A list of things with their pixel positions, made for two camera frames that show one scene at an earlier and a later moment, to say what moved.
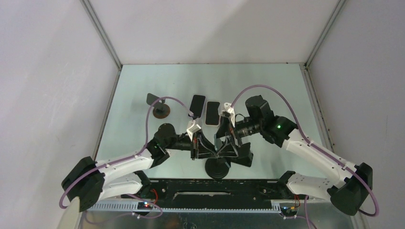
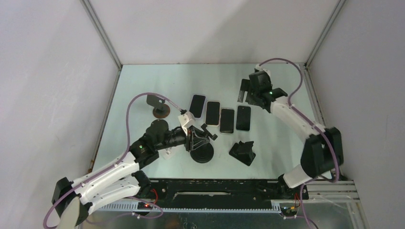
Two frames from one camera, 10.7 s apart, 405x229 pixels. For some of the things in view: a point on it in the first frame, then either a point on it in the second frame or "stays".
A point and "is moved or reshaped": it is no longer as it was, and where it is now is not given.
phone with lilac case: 197,105 stays
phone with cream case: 212,116 stays
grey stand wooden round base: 161,110 stays
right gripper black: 227,129 -> 246,87
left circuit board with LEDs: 144,205 stays
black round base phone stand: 217,168 is moved or reshaped
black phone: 218,142 is moved or reshaped
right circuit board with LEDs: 289,211 stays
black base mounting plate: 213,192 stays
